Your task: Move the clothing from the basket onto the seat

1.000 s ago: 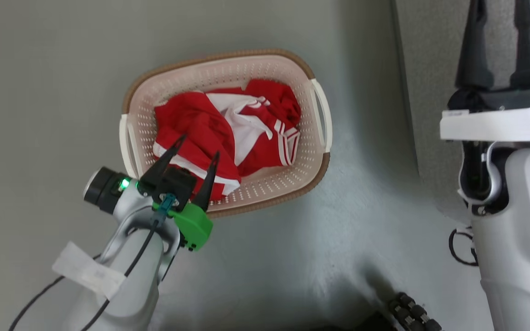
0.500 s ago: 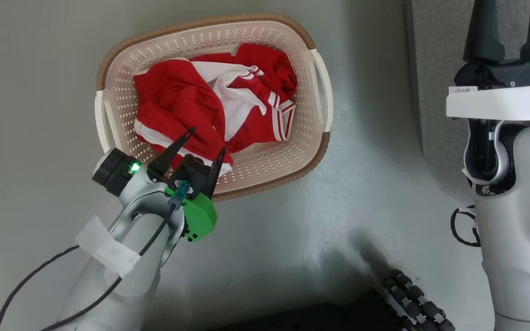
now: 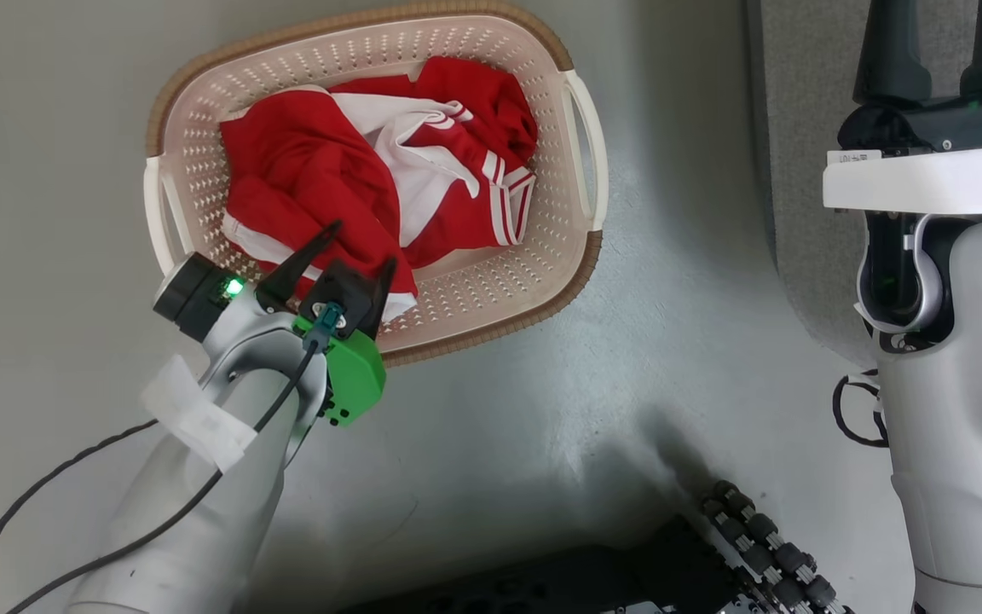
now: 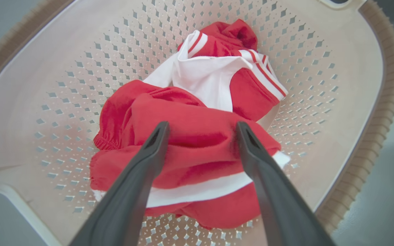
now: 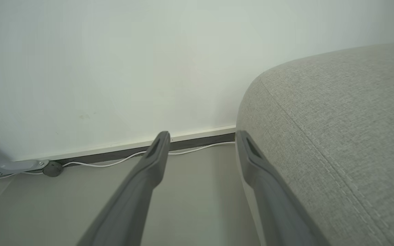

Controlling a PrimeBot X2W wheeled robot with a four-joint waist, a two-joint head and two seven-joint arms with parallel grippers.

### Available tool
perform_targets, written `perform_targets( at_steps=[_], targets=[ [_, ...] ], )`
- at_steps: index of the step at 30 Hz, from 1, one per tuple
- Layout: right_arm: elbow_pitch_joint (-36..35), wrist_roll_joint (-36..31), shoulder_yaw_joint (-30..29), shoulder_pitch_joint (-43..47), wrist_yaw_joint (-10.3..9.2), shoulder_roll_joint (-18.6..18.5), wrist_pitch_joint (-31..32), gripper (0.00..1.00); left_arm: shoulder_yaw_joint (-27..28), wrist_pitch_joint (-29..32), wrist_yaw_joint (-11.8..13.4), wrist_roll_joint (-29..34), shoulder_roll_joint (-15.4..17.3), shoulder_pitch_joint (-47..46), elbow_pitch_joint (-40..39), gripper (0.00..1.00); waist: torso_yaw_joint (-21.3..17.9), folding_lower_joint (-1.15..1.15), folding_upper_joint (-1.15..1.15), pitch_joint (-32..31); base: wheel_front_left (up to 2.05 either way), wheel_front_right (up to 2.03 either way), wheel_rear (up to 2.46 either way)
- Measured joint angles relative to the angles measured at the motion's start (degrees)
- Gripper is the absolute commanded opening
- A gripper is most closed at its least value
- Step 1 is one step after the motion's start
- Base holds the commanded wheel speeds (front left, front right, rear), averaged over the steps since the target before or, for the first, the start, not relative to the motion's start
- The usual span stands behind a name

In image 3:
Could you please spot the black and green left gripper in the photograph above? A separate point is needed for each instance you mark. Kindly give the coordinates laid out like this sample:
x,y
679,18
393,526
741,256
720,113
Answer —
x,y
353,367

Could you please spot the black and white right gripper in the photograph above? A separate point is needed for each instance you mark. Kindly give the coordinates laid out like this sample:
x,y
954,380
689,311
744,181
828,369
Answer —
x,y
934,179

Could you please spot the red and white garment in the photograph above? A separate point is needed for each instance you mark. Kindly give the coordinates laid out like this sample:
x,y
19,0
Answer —
x,y
303,170

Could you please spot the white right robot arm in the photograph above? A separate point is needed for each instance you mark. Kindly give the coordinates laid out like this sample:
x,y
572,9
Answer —
x,y
968,426

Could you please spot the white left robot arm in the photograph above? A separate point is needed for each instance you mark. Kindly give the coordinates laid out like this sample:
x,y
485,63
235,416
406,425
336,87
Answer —
x,y
184,529

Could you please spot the beige perforated plastic laundry basket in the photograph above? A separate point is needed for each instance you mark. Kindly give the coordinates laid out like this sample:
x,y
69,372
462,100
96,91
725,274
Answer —
x,y
474,298

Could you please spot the small white printed label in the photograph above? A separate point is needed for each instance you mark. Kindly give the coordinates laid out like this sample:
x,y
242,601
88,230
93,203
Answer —
x,y
854,157

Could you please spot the white tape wrap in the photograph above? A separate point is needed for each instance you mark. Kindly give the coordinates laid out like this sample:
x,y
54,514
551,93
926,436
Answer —
x,y
193,414

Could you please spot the black roller omni wheel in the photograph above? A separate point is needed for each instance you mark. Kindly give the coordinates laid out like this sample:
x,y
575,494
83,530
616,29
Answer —
x,y
776,558

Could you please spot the black round wrist camera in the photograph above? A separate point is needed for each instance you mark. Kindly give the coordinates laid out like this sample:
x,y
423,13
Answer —
x,y
188,294

